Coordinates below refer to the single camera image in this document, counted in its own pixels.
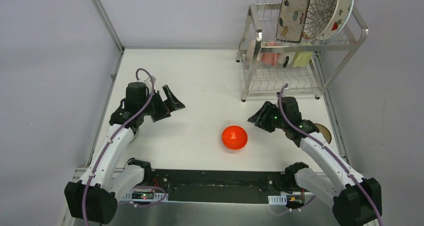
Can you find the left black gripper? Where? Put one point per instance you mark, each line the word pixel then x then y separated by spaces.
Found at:
pixel 161 106

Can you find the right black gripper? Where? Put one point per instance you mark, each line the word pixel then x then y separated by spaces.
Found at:
pixel 260 118

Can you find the orange bowl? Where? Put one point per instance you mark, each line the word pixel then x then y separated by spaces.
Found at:
pixel 234 137

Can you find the mint green bowl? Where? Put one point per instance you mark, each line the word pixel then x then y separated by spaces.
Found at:
pixel 136 133

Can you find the pink mug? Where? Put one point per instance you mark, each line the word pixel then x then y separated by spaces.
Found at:
pixel 270 58

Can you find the white mug black handle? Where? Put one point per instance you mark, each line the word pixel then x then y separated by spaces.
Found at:
pixel 286 59

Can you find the pale yellow mug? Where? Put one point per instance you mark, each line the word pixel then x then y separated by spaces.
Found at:
pixel 302 58

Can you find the square floral plate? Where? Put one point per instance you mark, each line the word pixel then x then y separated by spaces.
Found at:
pixel 291 20

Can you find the brown petal pattern plate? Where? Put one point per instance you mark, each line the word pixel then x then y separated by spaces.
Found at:
pixel 318 17

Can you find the watermelon pattern round plate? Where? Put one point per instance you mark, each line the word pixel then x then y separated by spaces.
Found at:
pixel 339 18

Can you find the beige cup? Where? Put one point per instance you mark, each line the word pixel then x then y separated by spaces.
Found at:
pixel 250 59

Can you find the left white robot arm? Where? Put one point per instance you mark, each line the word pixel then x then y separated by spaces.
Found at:
pixel 97 193

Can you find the brown dish under right arm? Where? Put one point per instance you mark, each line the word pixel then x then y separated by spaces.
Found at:
pixel 325 132

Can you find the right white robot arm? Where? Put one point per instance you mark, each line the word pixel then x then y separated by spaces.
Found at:
pixel 353 199

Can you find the steel two-tier dish rack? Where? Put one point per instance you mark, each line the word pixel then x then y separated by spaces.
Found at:
pixel 265 81

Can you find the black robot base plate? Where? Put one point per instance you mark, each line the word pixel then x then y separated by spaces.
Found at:
pixel 217 186

